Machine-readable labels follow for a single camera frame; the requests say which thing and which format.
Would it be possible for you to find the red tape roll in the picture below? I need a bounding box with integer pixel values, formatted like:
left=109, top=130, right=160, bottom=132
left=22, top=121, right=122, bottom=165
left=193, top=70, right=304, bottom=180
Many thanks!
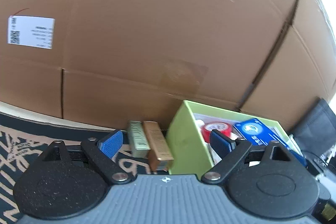
left=201, top=122, right=232, bottom=143

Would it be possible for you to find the blue box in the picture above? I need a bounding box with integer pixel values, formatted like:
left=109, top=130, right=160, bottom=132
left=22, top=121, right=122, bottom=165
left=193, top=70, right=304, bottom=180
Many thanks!
left=233, top=118, right=307, bottom=167

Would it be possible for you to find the bronze cosmetic box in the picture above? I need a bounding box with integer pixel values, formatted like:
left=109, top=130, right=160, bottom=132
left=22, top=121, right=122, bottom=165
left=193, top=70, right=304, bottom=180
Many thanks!
left=142, top=121, right=174, bottom=171

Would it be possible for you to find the pale green gold box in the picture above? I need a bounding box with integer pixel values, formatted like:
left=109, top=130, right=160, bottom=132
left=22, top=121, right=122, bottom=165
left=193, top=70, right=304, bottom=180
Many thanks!
left=127, top=121, right=150, bottom=158

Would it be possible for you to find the light green open box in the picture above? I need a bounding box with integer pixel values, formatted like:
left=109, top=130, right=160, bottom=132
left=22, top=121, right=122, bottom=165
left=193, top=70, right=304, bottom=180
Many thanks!
left=166, top=99, right=308, bottom=175

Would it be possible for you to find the dark grey fabric bag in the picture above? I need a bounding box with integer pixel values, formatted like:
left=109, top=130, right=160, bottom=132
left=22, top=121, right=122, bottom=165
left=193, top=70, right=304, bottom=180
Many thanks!
left=289, top=98, right=335, bottom=156

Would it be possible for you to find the black letter-pattern mat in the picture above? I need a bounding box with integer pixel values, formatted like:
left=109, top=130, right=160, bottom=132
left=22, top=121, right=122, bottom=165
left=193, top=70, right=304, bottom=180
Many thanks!
left=1, top=114, right=153, bottom=223

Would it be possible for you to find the large brown cardboard box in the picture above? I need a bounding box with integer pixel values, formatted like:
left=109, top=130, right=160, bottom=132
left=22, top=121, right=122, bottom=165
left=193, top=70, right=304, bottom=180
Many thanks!
left=1, top=0, right=335, bottom=128

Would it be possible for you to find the white shipping label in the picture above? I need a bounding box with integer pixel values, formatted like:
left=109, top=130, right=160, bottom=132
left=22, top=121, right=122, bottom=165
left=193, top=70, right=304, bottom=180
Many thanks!
left=7, top=15, right=55, bottom=50

